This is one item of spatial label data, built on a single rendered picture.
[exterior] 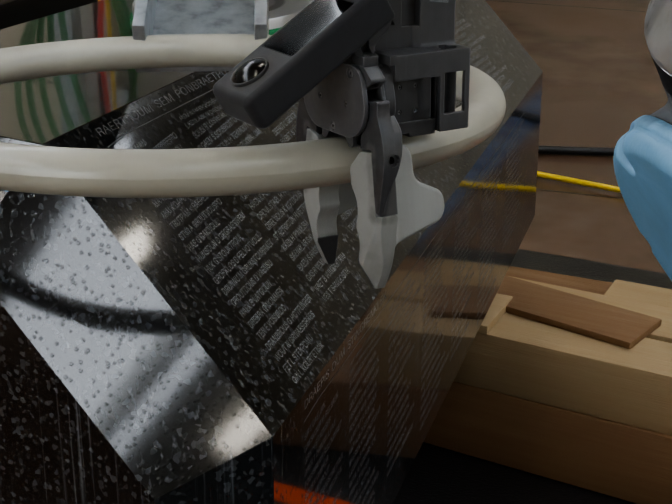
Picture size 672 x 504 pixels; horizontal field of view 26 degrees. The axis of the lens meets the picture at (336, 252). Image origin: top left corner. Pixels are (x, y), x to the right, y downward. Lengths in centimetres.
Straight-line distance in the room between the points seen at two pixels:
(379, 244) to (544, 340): 142
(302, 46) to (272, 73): 3
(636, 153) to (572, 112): 381
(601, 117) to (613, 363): 210
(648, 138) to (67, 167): 47
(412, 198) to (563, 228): 253
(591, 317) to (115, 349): 120
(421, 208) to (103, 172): 20
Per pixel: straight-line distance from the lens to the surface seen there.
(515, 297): 243
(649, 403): 227
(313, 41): 88
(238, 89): 87
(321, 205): 96
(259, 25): 133
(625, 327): 236
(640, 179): 54
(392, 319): 162
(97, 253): 134
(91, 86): 153
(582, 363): 228
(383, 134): 88
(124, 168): 89
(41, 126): 141
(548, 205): 359
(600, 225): 348
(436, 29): 93
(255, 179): 90
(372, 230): 91
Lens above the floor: 125
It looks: 22 degrees down
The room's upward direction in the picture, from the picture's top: straight up
